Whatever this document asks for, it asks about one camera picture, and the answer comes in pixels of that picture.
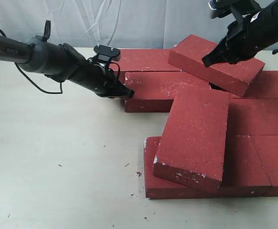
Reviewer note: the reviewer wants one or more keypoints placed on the red base brick middle right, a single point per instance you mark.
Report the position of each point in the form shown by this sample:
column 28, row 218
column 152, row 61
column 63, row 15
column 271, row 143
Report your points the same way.
column 252, row 117

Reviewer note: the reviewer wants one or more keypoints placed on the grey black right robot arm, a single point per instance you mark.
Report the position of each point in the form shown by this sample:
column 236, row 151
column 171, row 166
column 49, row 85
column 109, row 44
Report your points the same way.
column 237, row 25

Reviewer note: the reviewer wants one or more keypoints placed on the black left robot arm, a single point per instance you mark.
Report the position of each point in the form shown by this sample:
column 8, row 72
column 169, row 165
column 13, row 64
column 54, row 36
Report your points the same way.
column 63, row 63

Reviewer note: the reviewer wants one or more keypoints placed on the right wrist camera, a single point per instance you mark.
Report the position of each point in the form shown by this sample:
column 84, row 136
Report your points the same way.
column 222, row 8

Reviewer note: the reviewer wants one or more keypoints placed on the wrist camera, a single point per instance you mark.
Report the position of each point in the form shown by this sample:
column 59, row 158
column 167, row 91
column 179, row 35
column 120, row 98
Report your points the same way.
column 222, row 8
column 106, row 53

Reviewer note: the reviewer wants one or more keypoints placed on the white backdrop cloth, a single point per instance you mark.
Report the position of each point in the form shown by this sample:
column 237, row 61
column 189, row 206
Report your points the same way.
column 118, row 23

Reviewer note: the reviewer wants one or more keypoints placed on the red base brick back left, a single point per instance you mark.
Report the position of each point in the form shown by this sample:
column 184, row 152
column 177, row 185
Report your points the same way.
column 143, row 60

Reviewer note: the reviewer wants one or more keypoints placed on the red base brick far right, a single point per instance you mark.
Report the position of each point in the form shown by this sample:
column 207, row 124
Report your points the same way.
column 265, row 85

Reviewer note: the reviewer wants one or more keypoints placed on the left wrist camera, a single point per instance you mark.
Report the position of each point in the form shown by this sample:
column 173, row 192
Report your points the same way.
column 106, row 53

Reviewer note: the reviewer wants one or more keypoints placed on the red base brick front right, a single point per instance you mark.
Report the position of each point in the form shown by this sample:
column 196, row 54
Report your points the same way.
column 267, row 149

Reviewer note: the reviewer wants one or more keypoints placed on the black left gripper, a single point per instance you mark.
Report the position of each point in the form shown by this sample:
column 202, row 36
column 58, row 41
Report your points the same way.
column 101, row 80

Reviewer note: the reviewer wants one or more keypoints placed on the red base brick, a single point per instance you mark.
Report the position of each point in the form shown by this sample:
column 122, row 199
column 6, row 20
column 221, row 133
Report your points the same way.
column 244, row 175
column 265, row 85
column 252, row 117
column 267, row 149
column 143, row 60

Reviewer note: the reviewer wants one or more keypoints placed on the red base brick front left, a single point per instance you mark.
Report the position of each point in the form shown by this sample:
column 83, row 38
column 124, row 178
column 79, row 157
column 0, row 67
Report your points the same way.
column 244, row 175

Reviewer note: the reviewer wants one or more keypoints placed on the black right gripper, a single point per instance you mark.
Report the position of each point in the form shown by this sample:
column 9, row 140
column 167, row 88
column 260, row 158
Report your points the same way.
column 259, row 31

